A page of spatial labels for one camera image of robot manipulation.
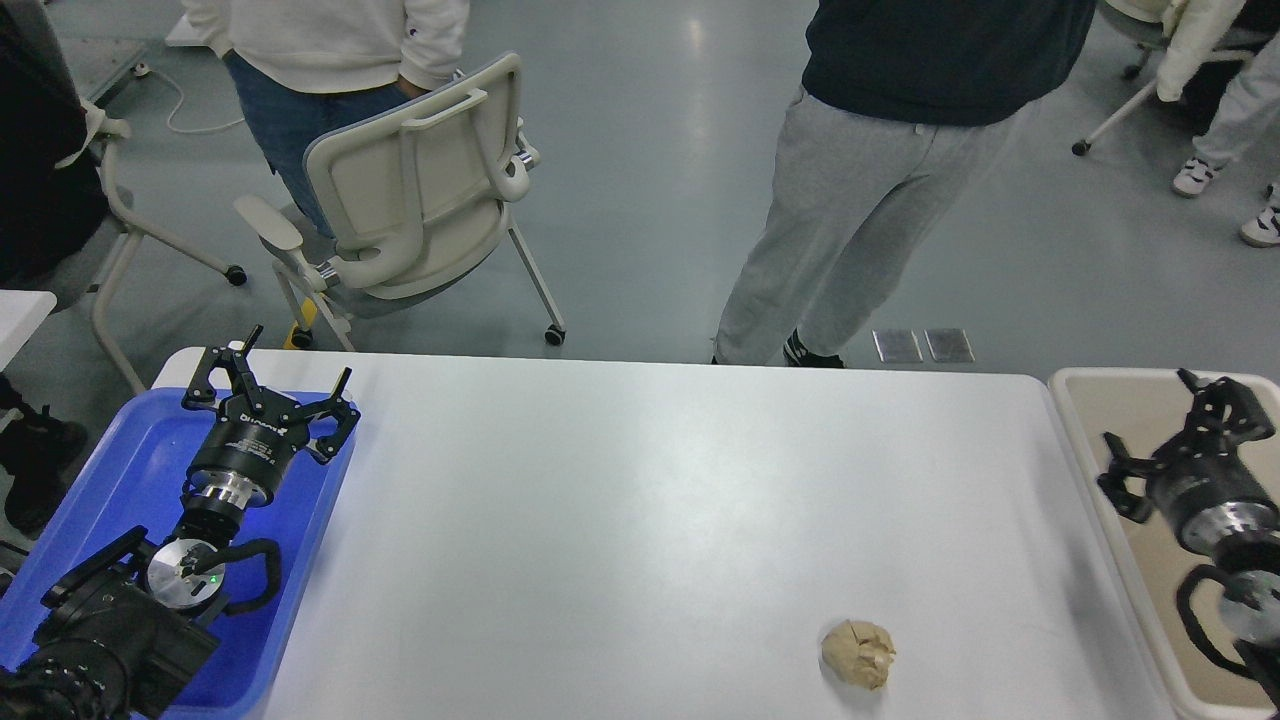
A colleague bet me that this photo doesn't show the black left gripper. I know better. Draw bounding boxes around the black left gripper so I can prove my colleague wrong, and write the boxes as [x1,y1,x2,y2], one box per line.
[180,324,361,512]

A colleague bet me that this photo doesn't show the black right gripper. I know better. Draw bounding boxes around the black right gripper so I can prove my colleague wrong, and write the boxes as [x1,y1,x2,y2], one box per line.
[1096,368,1280,557]

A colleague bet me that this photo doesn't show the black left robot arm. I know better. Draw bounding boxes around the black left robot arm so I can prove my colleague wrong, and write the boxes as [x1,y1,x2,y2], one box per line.
[3,331,361,719]

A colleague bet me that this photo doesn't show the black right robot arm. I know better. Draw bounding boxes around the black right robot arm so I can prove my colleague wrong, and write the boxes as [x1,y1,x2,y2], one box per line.
[1096,368,1279,705]

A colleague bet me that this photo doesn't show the beige plastic bin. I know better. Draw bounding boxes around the beige plastic bin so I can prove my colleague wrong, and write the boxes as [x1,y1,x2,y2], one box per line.
[1051,368,1279,719]

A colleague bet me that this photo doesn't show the blue plastic tray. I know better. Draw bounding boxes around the blue plastic tray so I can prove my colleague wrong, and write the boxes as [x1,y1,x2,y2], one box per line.
[1,388,356,719]

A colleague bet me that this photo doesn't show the black shoe at left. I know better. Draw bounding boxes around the black shoe at left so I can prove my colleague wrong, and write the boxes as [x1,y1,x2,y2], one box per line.
[1,407,88,537]

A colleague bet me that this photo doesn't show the beige office chair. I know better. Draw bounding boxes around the beige office chair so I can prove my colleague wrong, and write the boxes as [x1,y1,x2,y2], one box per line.
[234,53,567,351]

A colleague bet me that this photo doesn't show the right metal floor plate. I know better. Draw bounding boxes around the right metal floor plate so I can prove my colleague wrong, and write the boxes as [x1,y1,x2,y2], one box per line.
[925,328,977,364]

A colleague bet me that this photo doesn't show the metal floor plate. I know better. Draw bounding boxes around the metal floor plate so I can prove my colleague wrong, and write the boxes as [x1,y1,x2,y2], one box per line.
[925,328,977,364]
[872,329,923,364]

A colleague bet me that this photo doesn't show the white side table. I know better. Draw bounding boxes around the white side table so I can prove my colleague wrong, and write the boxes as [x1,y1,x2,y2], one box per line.
[1,290,58,370]

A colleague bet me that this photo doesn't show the grey chair at left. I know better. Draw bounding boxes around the grey chair at left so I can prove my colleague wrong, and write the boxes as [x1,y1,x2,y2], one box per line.
[1,1,247,393]

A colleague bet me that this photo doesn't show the left metal floor plate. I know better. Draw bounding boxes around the left metal floor plate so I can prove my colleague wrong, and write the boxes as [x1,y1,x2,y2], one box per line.
[872,329,923,364]

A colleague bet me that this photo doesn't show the person in white sweater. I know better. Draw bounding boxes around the person in white sweater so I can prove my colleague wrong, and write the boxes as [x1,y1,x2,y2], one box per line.
[184,1,471,236]

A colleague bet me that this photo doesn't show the person with white sneakers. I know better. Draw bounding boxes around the person with white sneakers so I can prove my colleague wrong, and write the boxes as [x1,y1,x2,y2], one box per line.
[1157,1,1279,199]

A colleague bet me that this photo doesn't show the crumpled brown paper ball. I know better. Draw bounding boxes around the crumpled brown paper ball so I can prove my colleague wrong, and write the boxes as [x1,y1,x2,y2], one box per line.
[820,620,897,691]

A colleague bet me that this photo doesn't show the white chair top right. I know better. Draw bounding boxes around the white chair top right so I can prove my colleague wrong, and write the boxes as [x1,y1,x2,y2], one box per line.
[1070,0,1280,158]

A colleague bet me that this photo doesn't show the person in grey sweatpants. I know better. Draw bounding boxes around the person in grey sweatpants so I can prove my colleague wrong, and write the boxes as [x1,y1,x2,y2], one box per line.
[712,1,1096,368]

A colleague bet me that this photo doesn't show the white floor cable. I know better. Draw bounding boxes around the white floor cable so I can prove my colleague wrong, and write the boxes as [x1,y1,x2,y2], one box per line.
[134,60,250,135]

